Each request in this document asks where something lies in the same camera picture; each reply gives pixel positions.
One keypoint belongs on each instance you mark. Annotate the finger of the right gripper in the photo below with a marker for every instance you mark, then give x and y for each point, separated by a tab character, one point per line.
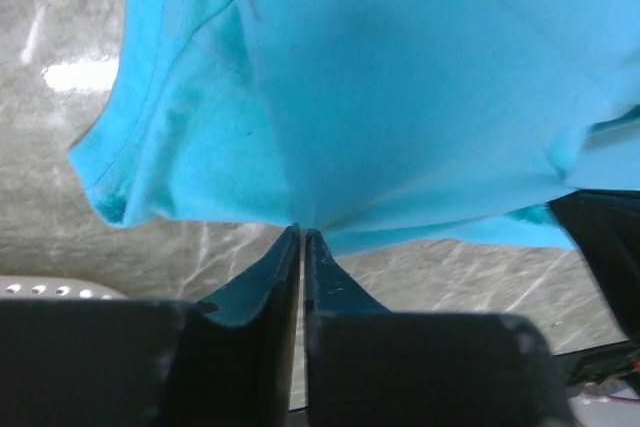
604	224

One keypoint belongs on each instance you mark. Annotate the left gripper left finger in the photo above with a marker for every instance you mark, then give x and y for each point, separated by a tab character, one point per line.
224	360

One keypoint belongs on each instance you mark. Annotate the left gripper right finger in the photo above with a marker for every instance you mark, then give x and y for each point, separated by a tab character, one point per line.
369	366

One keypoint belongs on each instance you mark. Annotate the turquoise t shirt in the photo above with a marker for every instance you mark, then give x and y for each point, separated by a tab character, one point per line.
376	122

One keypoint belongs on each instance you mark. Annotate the white perforated plastic basket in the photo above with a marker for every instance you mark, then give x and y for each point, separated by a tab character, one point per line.
34	287

